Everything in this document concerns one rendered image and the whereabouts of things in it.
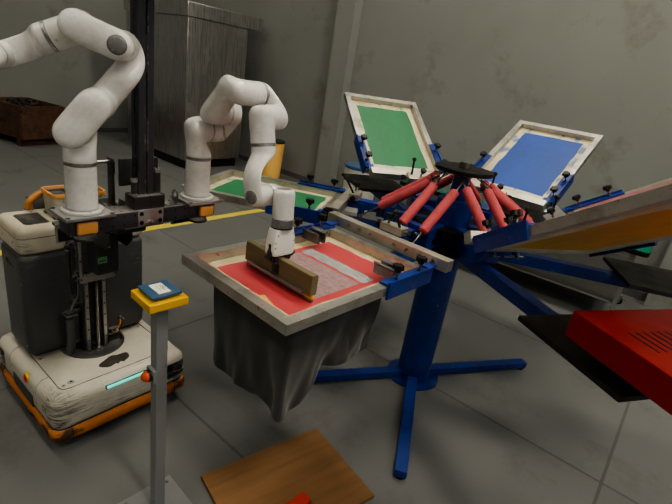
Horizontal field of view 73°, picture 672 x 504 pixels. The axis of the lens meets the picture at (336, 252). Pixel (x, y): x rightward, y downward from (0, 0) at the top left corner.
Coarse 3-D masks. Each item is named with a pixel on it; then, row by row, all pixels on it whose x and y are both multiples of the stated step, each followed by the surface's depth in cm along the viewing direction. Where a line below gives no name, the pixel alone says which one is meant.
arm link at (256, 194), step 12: (252, 144) 153; (264, 144) 152; (252, 156) 153; (264, 156) 152; (252, 168) 150; (252, 180) 150; (252, 192) 151; (264, 192) 153; (252, 204) 153; (264, 204) 155
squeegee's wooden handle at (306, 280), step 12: (252, 240) 172; (252, 252) 170; (264, 252) 166; (264, 264) 167; (288, 264) 158; (288, 276) 159; (300, 276) 155; (312, 276) 151; (300, 288) 156; (312, 288) 153
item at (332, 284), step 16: (320, 272) 179; (336, 272) 181; (368, 272) 186; (256, 288) 158; (272, 288) 160; (320, 288) 166; (336, 288) 168; (352, 288) 170; (288, 304) 151; (304, 304) 153
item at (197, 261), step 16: (256, 240) 190; (304, 240) 208; (352, 240) 210; (192, 256) 166; (208, 256) 171; (224, 256) 177; (384, 256) 199; (208, 272) 156; (224, 288) 151; (240, 288) 149; (368, 288) 163; (384, 288) 166; (240, 304) 146; (256, 304) 141; (336, 304) 148; (352, 304) 154; (272, 320) 136; (288, 320) 135; (304, 320) 137; (320, 320) 143
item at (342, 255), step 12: (300, 252) 195; (324, 252) 199; (336, 252) 201; (348, 252) 204; (228, 264) 173; (240, 264) 175; (300, 264) 183; (312, 264) 185; (324, 264) 187; (240, 276) 165; (252, 276) 167; (264, 276) 168
